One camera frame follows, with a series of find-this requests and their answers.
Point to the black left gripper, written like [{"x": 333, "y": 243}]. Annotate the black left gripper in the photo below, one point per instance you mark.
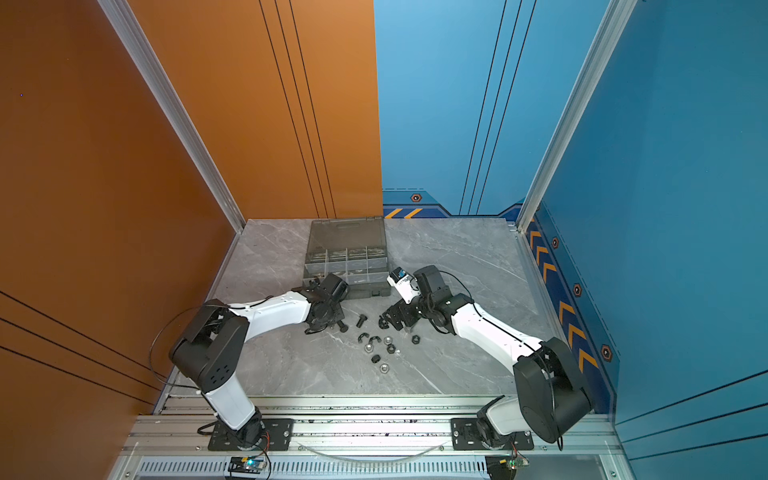
[{"x": 340, "y": 316}]

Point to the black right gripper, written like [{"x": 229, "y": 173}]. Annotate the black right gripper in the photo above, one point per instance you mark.
[{"x": 395, "y": 319}]

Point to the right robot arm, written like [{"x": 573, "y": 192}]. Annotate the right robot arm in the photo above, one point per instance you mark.
[{"x": 551, "y": 395}]

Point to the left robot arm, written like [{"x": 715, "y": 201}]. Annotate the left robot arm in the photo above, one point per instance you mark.
[{"x": 210, "y": 347}]

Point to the grey plastic organizer box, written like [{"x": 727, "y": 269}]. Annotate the grey plastic organizer box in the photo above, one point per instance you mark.
[{"x": 355, "y": 250}]

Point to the green circuit board left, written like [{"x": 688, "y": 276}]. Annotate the green circuit board left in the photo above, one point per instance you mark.
[{"x": 250, "y": 467}]

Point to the circuit board right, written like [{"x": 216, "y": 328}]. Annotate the circuit board right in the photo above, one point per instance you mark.
[{"x": 505, "y": 467}]

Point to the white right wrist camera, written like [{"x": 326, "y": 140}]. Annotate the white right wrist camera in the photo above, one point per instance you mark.
[{"x": 404, "y": 283}]

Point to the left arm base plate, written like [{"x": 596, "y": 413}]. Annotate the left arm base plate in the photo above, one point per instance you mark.
[{"x": 271, "y": 434}]

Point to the aluminium front rail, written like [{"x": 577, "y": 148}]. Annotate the aluminium front rail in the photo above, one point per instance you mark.
[{"x": 359, "y": 437}]

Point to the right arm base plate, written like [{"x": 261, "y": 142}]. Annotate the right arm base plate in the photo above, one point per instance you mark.
[{"x": 471, "y": 433}]

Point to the aluminium right table edge rail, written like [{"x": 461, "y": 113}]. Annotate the aluminium right table edge rail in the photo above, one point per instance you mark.
[{"x": 561, "y": 310}]

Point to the aluminium left corner post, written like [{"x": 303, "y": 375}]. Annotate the aluminium left corner post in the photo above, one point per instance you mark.
[{"x": 127, "y": 27}]

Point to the aluminium corner post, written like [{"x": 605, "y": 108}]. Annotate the aluminium corner post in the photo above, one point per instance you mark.
[
  {"x": 609, "y": 32},
  {"x": 127, "y": 27}
]

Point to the aluminium right corner post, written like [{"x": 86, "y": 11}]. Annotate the aluminium right corner post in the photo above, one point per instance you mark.
[{"x": 609, "y": 32}]

